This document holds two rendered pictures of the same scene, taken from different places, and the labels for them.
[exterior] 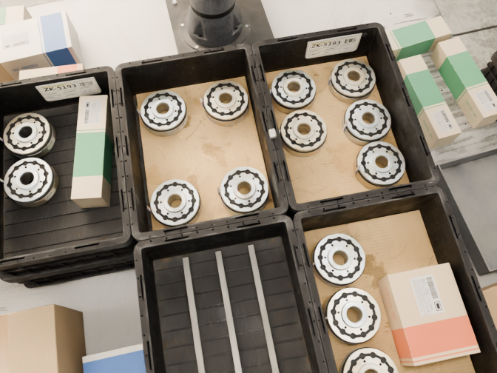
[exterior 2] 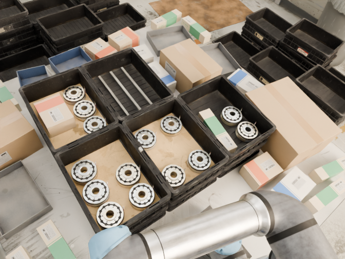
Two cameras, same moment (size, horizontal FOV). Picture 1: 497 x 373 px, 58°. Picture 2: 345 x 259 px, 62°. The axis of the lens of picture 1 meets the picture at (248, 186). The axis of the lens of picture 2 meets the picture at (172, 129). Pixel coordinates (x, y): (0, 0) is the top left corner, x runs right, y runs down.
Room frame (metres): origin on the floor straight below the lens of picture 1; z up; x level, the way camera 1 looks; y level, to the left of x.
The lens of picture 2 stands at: (0.97, -0.29, 1.96)
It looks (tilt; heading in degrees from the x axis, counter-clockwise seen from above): 55 degrees down; 146
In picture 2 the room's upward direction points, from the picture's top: 11 degrees clockwise
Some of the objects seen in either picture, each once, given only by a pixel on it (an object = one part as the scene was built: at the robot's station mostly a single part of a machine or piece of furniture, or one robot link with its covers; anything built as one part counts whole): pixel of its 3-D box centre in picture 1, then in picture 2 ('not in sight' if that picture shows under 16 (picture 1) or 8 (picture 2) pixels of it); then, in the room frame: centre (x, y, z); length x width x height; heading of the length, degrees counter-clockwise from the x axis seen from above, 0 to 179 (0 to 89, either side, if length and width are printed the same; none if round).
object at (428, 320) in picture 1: (424, 314); (55, 115); (0.08, -0.33, 0.87); 0.16 x 0.12 x 0.07; 10
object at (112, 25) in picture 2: not in sight; (118, 34); (-1.06, 0.35, 0.31); 0.40 x 0.30 x 0.34; 103
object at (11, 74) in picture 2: not in sight; (30, 75); (-0.87, -0.43, 0.26); 0.40 x 0.30 x 0.23; 103
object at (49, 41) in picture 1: (38, 48); (289, 190); (0.79, 0.56, 0.74); 0.20 x 0.12 x 0.09; 105
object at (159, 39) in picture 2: not in sight; (170, 40); (-0.40, 0.50, 0.73); 0.27 x 0.20 x 0.05; 89
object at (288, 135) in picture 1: (303, 130); (128, 173); (0.47, -0.12, 0.86); 0.10 x 0.10 x 0.01
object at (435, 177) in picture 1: (339, 111); (112, 175); (0.48, -0.19, 0.92); 0.40 x 0.30 x 0.02; 10
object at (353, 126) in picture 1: (367, 119); (95, 191); (0.49, -0.27, 0.86); 0.10 x 0.10 x 0.01
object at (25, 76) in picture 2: not in sight; (36, 84); (-0.27, -0.38, 0.74); 0.20 x 0.15 x 0.07; 0
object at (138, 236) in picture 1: (197, 135); (174, 141); (0.43, 0.10, 0.92); 0.40 x 0.30 x 0.02; 10
